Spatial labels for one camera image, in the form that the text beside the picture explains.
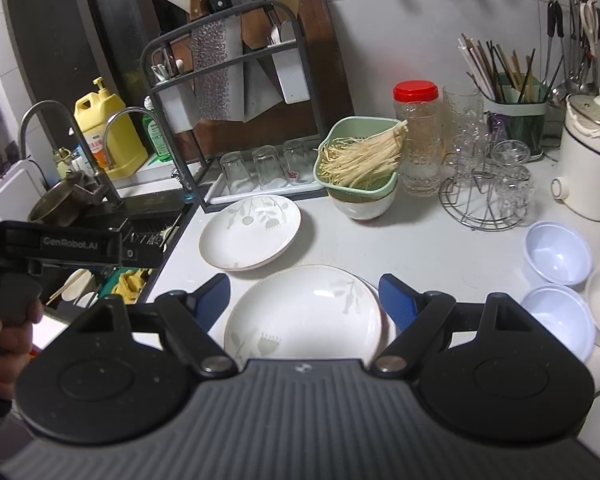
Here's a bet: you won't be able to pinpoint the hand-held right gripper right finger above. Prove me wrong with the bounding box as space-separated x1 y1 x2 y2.
370 273 533 377

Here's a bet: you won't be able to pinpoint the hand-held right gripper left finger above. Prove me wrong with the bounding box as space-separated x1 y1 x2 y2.
72 273 239 379

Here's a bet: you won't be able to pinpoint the white floral plate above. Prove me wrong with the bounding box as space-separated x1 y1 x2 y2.
199 195 302 272
224 265 384 367

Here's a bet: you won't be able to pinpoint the person's left hand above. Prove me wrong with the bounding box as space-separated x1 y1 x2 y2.
0 295 44 411

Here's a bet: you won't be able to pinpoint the metal pot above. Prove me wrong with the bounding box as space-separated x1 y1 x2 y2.
27 170 112 226

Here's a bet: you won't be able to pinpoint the yellow dish cloth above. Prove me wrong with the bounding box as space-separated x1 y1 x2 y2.
111 269 149 304

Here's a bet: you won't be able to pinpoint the white plastic board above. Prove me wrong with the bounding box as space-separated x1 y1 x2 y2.
0 160 49 224

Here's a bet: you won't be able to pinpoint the white ceramic bowl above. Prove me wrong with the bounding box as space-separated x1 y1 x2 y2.
328 184 399 222

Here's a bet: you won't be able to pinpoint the white drip tray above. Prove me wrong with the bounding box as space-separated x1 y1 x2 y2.
202 167 331 206

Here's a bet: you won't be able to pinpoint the yellow detergent bottle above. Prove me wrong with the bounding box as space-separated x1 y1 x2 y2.
74 77 149 179

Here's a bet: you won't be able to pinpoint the clear drinking glass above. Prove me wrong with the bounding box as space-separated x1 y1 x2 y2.
252 146 286 189
220 152 255 194
282 140 317 185

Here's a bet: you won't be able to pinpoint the green bottle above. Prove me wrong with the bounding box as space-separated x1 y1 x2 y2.
142 97 175 163

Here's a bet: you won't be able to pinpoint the steel faucet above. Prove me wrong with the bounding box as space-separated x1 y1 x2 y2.
102 107 196 202
20 101 124 206

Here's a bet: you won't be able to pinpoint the enoki mushrooms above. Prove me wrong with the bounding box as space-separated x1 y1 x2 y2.
319 120 410 187

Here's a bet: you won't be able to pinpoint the clear glass cup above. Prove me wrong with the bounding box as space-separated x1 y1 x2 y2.
491 139 527 168
496 164 535 217

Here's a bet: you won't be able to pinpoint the light blue plastic bowl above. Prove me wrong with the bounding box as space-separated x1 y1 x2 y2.
524 221 594 287
520 285 596 364

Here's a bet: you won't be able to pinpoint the red lid plastic jar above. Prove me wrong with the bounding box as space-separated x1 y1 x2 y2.
393 80 442 197

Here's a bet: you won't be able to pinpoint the green colander basket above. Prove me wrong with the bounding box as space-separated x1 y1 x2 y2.
313 116 407 197

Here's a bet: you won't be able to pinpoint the dark metal knife rack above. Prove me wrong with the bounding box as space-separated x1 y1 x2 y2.
140 0 331 213

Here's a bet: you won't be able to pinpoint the tall textured glass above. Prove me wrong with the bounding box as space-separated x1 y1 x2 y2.
442 84 485 181

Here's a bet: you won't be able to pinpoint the steel cleaver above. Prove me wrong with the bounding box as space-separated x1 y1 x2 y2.
186 0 244 123

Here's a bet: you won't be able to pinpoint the white electric cooking pot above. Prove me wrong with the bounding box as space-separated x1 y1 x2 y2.
551 87 600 222

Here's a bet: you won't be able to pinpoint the wooden cutting board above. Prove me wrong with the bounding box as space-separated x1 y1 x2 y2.
195 0 356 161

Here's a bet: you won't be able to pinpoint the bundle of chopsticks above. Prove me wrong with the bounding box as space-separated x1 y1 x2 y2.
457 34 566 103

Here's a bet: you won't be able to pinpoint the hanging kitchen utensils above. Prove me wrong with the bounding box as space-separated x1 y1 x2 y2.
545 0 600 109

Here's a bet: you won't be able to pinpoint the wire glass rack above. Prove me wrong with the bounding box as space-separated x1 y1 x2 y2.
439 164 532 233

